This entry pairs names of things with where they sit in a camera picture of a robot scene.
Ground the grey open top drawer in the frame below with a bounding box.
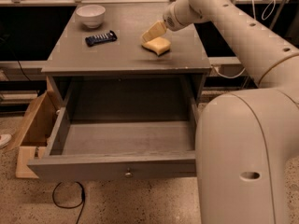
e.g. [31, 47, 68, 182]
[27, 77, 200, 183]

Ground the yellow sponge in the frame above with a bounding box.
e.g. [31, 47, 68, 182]
[142, 37, 171, 56]

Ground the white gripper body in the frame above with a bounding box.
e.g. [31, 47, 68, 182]
[163, 0, 203, 31]

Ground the dark blue snack bar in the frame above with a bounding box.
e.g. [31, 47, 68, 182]
[85, 31, 118, 47]

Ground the white hanging cable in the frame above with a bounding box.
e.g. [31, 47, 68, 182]
[212, 0, 277, 80]

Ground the grey metal rail beam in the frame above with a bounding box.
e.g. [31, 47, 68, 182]
[0, 57, 248, 81]

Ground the red white shoe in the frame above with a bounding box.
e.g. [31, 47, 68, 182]
[0, 134, 12, 148]

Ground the light wooden box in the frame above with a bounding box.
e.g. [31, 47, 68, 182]
[4, 77, 60, 179]

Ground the black floor cable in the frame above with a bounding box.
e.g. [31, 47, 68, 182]
[51, 180, 87, 224]

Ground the grey wooden cabinet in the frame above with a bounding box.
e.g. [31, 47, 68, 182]
[43, 3, 210, 122]

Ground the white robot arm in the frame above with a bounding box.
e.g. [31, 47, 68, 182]
[142, 0, 299, 224]

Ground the round metal drawer knob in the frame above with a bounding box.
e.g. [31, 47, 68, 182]
[125, 169, 133, 177]

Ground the white ceramic bowl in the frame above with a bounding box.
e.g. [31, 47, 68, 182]
[76, 5, 106, 29]

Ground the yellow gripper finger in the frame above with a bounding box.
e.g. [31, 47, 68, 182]
[141, 21, 167, 43]

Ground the metal diagonal pole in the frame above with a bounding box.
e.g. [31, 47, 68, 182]
[269, 0, 288, 30]

